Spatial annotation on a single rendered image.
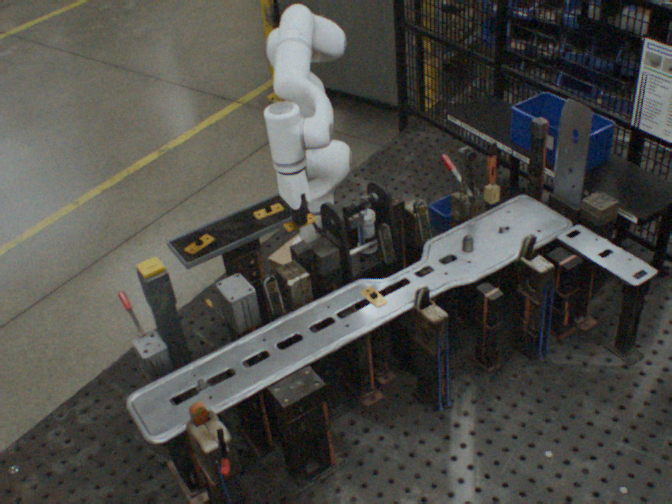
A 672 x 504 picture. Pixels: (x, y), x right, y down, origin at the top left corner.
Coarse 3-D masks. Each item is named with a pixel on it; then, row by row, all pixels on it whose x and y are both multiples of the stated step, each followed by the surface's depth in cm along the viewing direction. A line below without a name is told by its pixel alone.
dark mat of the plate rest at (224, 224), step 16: (256, 208) 226; (288, 208) 224; (224, 224) 221; (240, 224) 220; (256, 224) 219; (272, 224) 219; (176, 240) 217; (192, 240) 216; (224, 240) 215; (192, 256) 210
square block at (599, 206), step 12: (600, 192) 234; (588, 204) 230; (600, 204) 229; (612, 204) 228; (588, 216) 232; (600, 216) 228; (612, 216) 231; (588, 228) 234; (600, 228) 231; (612, 228) 235; (600, 276) 245; (600, 288) 250
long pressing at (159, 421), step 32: (480, 224) 236; (512, 224) 235; (544, 224) 233; (480, 256) 224; (512, 256) 223; (352, 288) 218; (384, 288) 217; (416, 288) 216; (448, 288) 216; (288, 320) 210; (320, 320) 209; (352, 320) 208; (384, 320) 207; (224, 352) 203; (256, 352) 202; (288, 352) 201; (320, 352) 200; (160, 384) 196; (192, 384) 195; (224, 384) 194; (256, 384) 193; (160, 416) 188
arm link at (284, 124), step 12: (276, 108) 183; (288, 108) 183; (276, 120) 181; (288, 120) 181; (300, 120) 184; (276, 132) 183; (288, 132) 183; (300, 132) 183; (276, 144) 186; (288, 144) 185; (300, 144) 185; (276, 156) 188; (288, 156) 187; (300, 156) 189
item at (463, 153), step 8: (464, 152) 229; (472, 152) 228; (464, 160) 231; (472, 160) 229; (464, 168) 232; (472, 168) 233; (464, 176) 233; (472, 176) 235; (464, 184) 235; (472, 184) 236; (464, 192) 237; (472, 192) 238
